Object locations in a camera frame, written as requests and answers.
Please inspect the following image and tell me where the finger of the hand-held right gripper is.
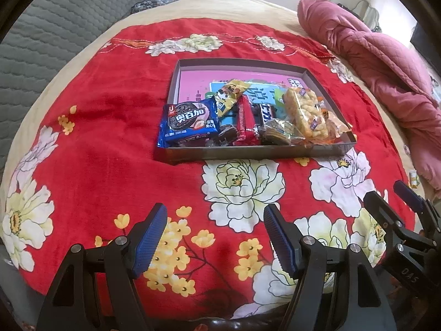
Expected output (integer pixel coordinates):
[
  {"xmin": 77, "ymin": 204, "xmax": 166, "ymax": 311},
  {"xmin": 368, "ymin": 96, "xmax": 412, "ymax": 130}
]
[
  {"xmin": 394, "ymin": 180, "xmax": 441, "ymax": 240},
  {"xmin": 364, "ymin": 191, "xmax": 424, "ymax": 252}
]

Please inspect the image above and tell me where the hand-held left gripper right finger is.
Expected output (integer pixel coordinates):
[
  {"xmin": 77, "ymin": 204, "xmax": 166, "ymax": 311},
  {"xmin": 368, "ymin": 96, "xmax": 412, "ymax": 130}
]
[{"xmin": 263, "ymin": 204, "xmax": 397, "ymax": 331}]

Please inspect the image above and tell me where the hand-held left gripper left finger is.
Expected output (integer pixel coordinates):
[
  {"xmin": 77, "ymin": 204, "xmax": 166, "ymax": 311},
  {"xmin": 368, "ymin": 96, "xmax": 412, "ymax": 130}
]
[{"xmin": 36, "ymin": 203, "xmax": 168, "ymax": 331}]

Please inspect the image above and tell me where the orange bag of fried snacks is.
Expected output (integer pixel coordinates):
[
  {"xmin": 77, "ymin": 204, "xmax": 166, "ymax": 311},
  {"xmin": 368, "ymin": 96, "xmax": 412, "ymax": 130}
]
[{"xmin": 319, "ymin": 100, "xmax": 354, "ymax": 145}]

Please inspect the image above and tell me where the round cake packet green label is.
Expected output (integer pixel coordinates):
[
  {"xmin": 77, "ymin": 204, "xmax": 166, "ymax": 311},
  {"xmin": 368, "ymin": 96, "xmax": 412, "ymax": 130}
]
[{"xmin": 258, "ymin": 117, "xmax": 305, "ymax": 145}]

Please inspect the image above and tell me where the small dark cookie packet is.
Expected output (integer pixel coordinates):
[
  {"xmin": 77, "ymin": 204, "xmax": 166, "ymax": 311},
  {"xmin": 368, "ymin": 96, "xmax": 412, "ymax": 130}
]
[{"xmin": 207, "ymin": 124, "xmax": 240, "ymax": 147}]

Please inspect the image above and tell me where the red snack packet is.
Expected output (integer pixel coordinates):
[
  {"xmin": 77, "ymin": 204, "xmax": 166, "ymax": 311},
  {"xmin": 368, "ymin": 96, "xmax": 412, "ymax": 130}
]
[{"xmin": 232, "ymin": 95, "xmax": 262, "ymax": 147}]

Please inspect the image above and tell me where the blue cookie packet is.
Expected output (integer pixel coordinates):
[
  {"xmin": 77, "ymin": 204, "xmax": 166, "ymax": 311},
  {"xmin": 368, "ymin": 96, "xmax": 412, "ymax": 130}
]
[{"xmin": 157, "ymin": 98, "xmax": 221, "ymax": 149}]

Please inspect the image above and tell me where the black chocolate bar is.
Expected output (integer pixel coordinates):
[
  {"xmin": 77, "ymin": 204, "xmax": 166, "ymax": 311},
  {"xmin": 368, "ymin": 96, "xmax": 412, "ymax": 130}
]
[{"xmin": 251, "ymin": 103, "xmax": 278, "ymax": 126}]

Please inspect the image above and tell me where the yellow rice cracker packet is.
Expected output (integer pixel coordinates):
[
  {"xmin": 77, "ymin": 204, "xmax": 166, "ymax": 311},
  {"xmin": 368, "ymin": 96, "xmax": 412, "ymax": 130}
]
[{"xmin": 283, "ymin": 86, "xmax": 331, "ymax": 138}]

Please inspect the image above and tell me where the yellow snack stick packet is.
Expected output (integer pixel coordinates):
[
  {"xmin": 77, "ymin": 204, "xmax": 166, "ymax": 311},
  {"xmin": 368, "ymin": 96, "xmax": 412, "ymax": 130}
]
[{"xmin": 214, "ymin": 79, "xmax": 254, "ymax": 118}]

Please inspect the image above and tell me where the grey cardboard box pink inside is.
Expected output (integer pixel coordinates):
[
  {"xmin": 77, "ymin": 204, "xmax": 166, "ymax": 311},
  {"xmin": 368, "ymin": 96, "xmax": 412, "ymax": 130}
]
[{"xmin": 153, "ymin": 58, "xmax": 357, "ymax": 164}]

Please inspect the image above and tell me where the red floral blanket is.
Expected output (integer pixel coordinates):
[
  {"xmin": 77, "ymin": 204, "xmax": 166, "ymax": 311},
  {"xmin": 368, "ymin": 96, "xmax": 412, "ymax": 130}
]
[{"xmin": 0, "ymin": 19, "xmax": 419, "ymax": 321}]

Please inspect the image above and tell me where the pink quilted duvet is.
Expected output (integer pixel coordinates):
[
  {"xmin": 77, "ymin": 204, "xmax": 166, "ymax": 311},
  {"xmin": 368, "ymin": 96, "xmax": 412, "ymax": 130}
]
[{"xmin": 297, "ymin": 0, "xmax": 441, "ymax": 190}]

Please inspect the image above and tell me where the grey quilted headboard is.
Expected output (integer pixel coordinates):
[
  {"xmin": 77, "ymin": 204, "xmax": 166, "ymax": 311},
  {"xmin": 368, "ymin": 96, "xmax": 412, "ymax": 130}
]
[{"xmin": 0, "ymin": 0, "xmax": 154, "ymax": 118}]

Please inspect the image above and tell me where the beige bed sheet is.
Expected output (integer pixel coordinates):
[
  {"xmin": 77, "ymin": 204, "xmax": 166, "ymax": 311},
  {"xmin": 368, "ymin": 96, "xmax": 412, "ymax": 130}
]
[{"xmin": 0, "ymin": 0, "xmax": 438, "ymax": 259}]

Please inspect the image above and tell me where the dark floral cloth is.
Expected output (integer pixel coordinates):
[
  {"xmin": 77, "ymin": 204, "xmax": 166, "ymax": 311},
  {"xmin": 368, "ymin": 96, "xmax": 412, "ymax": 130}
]
[{"xmin": 132, "ymin": 0, "xmax": 180, "ymax": 14}]

